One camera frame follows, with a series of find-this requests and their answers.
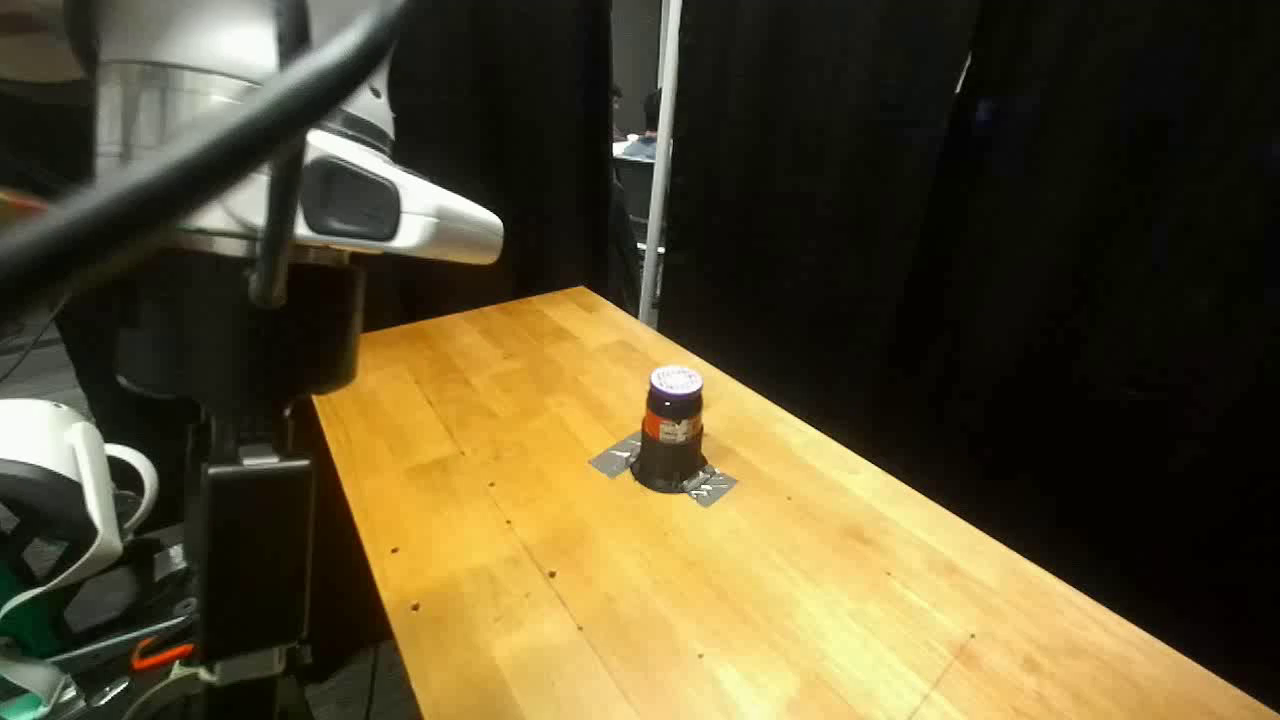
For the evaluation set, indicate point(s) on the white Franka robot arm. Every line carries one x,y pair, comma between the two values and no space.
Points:
200,107

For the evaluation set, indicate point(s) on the dark cup with purple rim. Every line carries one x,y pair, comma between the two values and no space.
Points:
671,445

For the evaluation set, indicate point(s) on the white vertical pole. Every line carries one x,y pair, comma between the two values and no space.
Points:
659,161

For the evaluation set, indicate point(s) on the black curtain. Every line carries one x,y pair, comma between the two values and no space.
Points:
962,200

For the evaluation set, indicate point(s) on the black box on stand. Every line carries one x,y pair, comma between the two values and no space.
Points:
258,554

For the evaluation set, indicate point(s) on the white mug-shaped device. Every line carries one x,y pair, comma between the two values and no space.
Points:
46,484

